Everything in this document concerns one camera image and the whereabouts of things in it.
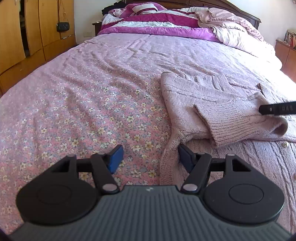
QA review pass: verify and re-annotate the pink cable knit cardigan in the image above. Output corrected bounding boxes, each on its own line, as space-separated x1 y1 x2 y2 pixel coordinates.
160 72 295 232

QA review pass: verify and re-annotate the black clothes pile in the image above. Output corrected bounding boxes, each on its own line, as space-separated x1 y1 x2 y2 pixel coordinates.
101 1 126 15

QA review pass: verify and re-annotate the wooden side cabinet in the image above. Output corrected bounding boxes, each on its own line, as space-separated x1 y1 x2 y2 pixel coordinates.
275 40 296 82

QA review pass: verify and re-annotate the pink floral bed sheet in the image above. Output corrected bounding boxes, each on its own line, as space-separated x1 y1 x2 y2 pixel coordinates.
1 33 295 233

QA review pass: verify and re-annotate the stack of books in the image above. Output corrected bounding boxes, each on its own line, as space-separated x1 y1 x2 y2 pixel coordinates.
285 29 296 48

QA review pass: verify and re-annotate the pink ruffled blanket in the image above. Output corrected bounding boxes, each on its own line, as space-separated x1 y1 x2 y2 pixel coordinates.
195 8 264 42

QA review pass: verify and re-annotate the dark wooden nightstand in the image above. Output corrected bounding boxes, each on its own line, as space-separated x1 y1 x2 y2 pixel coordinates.
92 21 102 36

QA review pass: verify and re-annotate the small black hanging bag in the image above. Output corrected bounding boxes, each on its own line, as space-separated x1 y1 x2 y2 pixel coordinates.
56 22 70 33

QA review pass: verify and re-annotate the magenta white striped quilt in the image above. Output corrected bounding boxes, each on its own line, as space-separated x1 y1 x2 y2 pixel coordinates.
99 2 219 42

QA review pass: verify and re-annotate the yellow wooden wardrobe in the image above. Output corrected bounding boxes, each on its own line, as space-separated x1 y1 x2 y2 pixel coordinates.
1 0 76 94

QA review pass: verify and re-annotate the dark wooden headboard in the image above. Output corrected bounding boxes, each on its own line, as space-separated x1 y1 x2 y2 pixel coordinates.
125 0 261 29

